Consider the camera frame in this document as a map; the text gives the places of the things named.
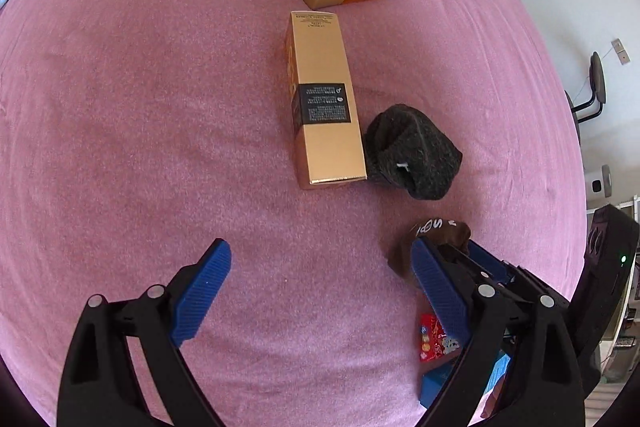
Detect salmon sock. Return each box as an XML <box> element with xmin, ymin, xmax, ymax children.
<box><xmin>480</xmin><ymin>389</ymin><xmax>502</xmax><ymax>419</ymax></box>

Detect gold cardboard box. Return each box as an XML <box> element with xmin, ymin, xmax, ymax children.
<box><xmin>285</xmin><ymin>10</ymin><xmax>368</xmax><ymax>190</ymax></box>

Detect white tower appliance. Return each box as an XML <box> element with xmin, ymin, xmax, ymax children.
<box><xmin>587</xmin><ymin>164</ymin><xmax>612</xmax><ymax>198</ymax></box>

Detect dark grey knitted hat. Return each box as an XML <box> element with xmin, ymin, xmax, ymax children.
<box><xmin>365</xmin><ymin>104</ymin><xmax>463</xmax><ymax>201</ymax></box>

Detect dark brown sock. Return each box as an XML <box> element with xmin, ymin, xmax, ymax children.
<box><xmin>387</xmin><ymin>218</ymin><xmax>472</xmax><ymax>280</ymax></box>

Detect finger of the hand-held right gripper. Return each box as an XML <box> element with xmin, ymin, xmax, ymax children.
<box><xmin>467</xmin><ymin>239</ymin><xmax>571</xmax><ymax>308</ymax></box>
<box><xmin>437</xmin><ymin>244</ymin><xmax>488</xmax><ymax>283</ymax></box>

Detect red snack packet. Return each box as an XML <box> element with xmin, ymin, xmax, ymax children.
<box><xmin>419</xmin><ymin>313</ymin><xmax>461</xmax><ymax>363</ymax></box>

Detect blue cardboard box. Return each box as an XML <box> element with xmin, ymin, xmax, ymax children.
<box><xmin>419</xmin><ymin>349</ymin><xmax>512</xmax><ymax>410</ymax></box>

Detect black round chair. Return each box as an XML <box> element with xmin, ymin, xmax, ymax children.
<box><xmin>565</xmin><ymin>52</ymin><xmax>607</xmax><ymax>125</ymax></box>

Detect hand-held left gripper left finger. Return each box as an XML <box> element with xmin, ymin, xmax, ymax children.
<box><xmin>56</xmin><ymin>238</ymin><xmax>232</xmax><ymax>427</ymax></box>

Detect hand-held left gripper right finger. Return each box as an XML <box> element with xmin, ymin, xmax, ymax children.
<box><xmin>410</xmin><ymin>238</ymin><xmax>586</xmax><ymax>427</ymax></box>

